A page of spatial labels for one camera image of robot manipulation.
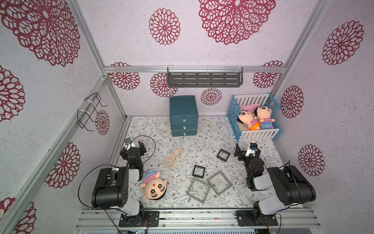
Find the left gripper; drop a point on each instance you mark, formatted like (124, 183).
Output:
(141, 148)

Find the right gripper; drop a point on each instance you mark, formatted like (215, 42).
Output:
(244, 155)

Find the black brooch box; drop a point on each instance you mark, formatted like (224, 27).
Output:
(223, 155)
(199, 171)

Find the teal drawer cabinet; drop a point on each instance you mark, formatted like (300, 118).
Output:
(183, 116)

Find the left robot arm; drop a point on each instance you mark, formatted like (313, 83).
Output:
(112, 186)

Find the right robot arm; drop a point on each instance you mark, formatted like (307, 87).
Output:
(291, 187)

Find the grey brooch box right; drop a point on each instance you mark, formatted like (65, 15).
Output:
(219, 183)

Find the grey brooch box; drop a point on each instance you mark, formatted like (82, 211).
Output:
(219, 183)
(198, 190)

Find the grey brooch box left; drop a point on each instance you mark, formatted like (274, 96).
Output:
(198, 190)

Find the plush doll orange pants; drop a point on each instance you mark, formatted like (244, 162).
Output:
(249, 120)

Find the large plush doll head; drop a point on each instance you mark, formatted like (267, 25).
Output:
(155, 187)

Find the blue white toy crib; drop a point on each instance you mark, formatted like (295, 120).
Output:
(250, 103)

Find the plush doll blue pants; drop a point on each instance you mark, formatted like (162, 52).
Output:
(263, 114)

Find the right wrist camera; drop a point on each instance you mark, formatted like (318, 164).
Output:
(252, 149)

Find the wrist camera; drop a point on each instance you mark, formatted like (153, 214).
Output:
(127, 143)
(252, 149)

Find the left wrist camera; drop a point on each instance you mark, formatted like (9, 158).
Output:
(127, 143)

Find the black wire rack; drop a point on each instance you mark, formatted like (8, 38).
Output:
(85, 115)

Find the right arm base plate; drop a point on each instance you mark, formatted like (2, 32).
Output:
(257, 218)

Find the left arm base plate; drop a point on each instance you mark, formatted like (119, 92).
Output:
(143, 219)

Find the grey wall shelf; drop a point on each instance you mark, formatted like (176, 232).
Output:
(204, 79)

